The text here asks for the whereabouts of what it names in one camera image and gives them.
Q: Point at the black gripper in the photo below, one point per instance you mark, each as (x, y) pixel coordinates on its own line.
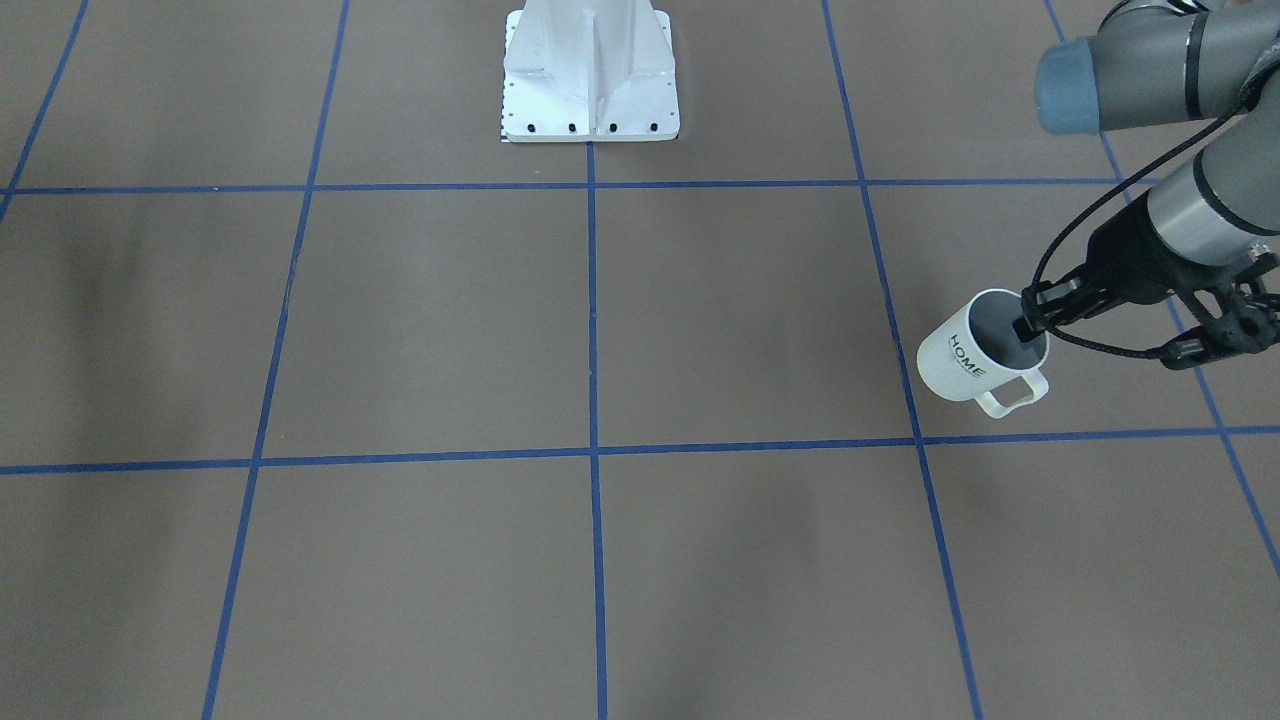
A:
(1128, 250)

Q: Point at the white HOME mug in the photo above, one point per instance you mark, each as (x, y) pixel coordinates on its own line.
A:
(978, 356)

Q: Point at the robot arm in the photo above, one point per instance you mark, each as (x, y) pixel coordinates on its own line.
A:
(1159, 62)

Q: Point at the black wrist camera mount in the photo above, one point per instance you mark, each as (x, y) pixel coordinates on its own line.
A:
(1235, 313)

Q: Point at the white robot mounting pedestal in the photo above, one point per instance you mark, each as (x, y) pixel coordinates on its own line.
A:
(589, 72)

